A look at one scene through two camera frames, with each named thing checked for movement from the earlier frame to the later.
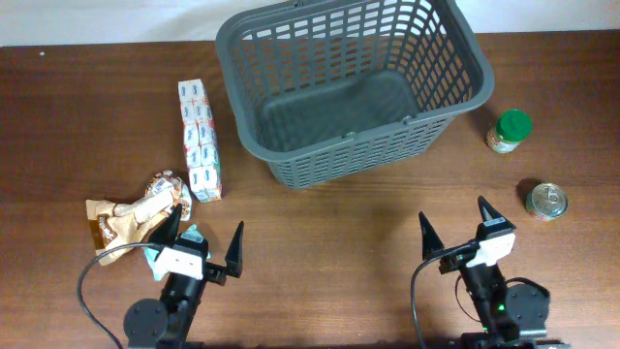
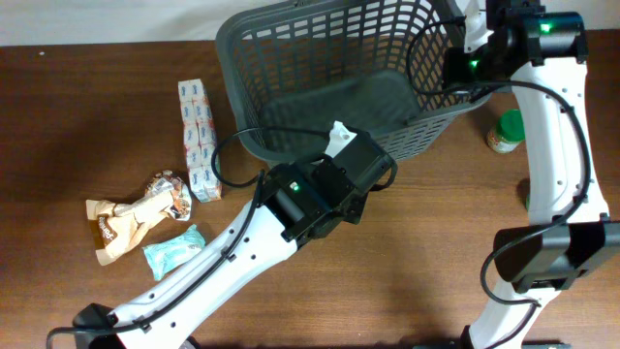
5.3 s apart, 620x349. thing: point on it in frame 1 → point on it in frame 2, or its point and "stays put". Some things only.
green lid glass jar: x=511 y=127 stays put
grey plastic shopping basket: x=327 y=89 stays put
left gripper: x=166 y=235 → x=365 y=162
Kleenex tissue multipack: x=201 y=142 stays put
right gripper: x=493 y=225 → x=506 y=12
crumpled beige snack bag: x=134 y=220 stays put
